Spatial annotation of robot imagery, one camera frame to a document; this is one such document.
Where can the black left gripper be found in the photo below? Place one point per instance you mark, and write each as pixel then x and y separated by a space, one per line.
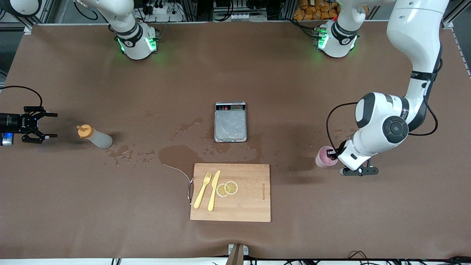
pixel 340 149

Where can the digital kitchen scale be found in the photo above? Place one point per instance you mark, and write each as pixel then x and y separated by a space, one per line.
pixel 230 127

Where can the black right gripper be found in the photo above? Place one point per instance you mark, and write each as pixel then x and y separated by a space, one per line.
pixel 14 121

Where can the yellow plastic knife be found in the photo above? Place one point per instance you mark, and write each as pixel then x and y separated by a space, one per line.
pixel 213 195

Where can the white connector block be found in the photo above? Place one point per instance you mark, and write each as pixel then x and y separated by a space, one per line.
pixel 243 16

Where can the orange snack bag pile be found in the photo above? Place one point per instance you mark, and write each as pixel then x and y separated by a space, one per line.
pixel 312 11

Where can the white power strip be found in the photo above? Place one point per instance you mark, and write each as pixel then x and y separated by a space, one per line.
pixel 162 10

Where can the pink cup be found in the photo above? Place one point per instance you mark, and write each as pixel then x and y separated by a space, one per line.
pixel 322 159

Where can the aluminium frame strut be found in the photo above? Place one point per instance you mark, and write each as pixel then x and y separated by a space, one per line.
pixel 449 20

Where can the lemon slice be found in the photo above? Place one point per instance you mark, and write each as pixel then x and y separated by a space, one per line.
pixel 232 187
pixel 220 191

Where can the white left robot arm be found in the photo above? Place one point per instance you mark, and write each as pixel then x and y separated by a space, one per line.
pixel 415 33

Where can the metal camera stand bracket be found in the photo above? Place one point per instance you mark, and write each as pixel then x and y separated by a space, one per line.
pixel 237 255

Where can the wooden cutting board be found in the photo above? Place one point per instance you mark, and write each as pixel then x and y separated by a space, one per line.
pixel 250 198

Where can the squeeze bottle with orange cap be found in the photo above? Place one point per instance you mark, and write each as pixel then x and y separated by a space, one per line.
pixel 99 140

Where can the yellow plastic fork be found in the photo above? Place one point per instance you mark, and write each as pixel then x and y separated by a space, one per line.
pixel 201 197

